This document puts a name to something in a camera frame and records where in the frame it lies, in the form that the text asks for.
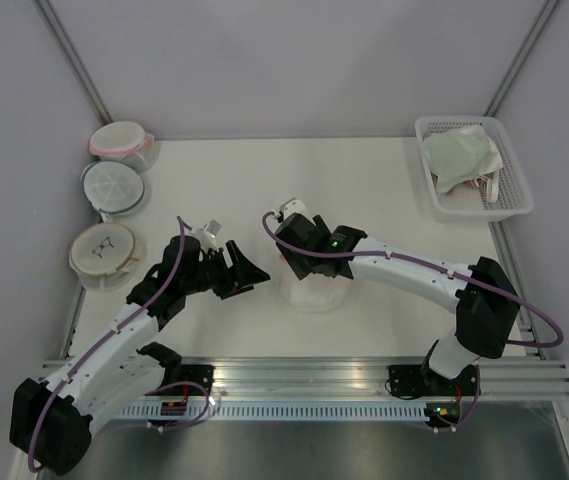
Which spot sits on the blue-trim round laundry bag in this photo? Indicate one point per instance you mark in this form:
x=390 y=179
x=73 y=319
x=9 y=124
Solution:
x=113 y=189

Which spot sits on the white cream bra in basket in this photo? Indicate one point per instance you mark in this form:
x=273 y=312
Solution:
x=487 y=178

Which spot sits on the white slotted cable duct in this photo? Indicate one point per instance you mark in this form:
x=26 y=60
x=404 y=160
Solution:
x=153 y=410

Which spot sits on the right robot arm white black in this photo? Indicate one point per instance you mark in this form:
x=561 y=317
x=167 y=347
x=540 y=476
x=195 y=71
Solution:
x=480 y=296

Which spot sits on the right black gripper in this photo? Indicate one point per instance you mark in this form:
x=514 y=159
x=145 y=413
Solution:
x=296 y=263

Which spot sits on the pale green bra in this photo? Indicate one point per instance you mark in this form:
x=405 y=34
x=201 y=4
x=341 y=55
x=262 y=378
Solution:
x=454 y=158

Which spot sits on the pink-trim laundry bag rear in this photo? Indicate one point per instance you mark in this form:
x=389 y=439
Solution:
x=126 y=142

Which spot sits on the pink-zip white laundry bag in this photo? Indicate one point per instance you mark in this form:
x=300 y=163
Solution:
x=315 y=293

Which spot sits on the white plastic basket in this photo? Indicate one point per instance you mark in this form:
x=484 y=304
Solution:
x=468 y=203

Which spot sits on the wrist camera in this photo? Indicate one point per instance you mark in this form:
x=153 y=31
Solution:
x=207 y=235
x=291 y=207

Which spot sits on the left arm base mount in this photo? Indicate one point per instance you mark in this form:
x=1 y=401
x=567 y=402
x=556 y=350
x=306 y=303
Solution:
x=192 y=380

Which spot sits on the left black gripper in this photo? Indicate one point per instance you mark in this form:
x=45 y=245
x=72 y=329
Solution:
x=240 y=277

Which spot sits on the right corner aluminium post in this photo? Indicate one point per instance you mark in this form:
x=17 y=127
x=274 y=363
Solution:
x=532 y=38

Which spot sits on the aluminium rail front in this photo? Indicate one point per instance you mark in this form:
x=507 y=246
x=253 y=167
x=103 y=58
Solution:
x=509 y=379

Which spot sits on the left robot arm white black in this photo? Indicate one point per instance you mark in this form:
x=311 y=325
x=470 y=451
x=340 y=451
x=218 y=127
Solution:
x=54 y=420

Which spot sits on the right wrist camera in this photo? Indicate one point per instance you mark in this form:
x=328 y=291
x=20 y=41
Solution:
x=291 y=207

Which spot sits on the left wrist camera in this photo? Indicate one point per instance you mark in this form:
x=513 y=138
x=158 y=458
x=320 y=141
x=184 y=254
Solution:
x=207 y=235

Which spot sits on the beige-trim round laundry bag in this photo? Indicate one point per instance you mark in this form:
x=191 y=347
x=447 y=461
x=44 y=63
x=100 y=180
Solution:
x=105 y=256

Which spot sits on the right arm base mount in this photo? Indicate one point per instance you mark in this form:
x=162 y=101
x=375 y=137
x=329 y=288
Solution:
x=412 y=382

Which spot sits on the corner aluminium post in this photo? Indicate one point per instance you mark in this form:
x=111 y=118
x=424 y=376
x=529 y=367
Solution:
x=53 y=22
x=532 y=38

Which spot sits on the left corner aluminium post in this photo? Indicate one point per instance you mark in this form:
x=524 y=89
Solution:
x=53 y=22

